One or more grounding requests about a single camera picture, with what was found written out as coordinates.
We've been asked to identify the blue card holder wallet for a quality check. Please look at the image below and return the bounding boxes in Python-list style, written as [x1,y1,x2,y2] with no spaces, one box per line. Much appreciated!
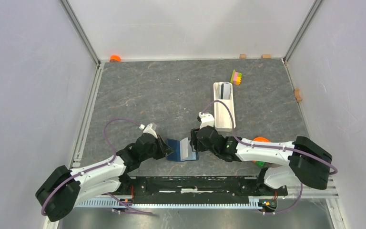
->
[166,137,199,162]

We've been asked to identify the white plastic tray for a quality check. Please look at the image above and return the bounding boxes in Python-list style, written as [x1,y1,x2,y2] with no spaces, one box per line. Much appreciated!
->
[213,82,236,132]

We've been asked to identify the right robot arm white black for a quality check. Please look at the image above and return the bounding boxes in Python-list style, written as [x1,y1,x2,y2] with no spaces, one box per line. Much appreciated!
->
[191,126,335,195]

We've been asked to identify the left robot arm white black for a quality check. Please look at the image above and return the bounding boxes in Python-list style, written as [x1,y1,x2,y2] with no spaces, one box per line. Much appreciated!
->
[35,133,173,222]

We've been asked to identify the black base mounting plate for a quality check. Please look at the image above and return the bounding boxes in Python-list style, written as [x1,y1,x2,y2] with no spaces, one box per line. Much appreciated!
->
[112,176,288,204]

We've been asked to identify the green toy block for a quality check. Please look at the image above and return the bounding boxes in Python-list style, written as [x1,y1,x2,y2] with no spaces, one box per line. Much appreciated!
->
[253,161,265,168]

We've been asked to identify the colourful toy block stack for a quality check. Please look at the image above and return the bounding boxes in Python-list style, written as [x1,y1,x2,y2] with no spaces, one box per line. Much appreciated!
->
[230,70,243,85]

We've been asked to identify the orange round cap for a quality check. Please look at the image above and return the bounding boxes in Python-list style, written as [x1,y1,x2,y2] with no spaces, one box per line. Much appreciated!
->
[109,55,121,62]

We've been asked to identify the wooden block right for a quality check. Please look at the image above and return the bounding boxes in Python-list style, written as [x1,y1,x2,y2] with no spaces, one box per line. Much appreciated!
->
[261,54,272,59]

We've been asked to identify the curved wooden piece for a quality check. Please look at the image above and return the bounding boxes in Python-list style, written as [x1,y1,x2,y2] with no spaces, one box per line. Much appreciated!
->
[294,88,303,103]

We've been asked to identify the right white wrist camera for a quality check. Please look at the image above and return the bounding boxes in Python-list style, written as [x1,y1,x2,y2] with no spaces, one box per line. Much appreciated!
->
[197,112,215,129]

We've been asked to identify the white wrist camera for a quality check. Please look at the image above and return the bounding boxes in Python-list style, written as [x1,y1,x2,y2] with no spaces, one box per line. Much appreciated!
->
[197,112,215,129]
[139,123,158,139]

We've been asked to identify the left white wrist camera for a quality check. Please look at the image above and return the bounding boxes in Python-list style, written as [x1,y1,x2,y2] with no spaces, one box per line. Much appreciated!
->
[139,123,158,139]

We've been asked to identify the orange plastic ring toy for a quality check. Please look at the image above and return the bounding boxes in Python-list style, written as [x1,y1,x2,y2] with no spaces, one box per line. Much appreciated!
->
[252,136,271,165]

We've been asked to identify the white cable comb rail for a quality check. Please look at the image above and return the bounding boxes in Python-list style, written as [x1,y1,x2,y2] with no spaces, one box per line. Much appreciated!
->
[77,197,262,210]

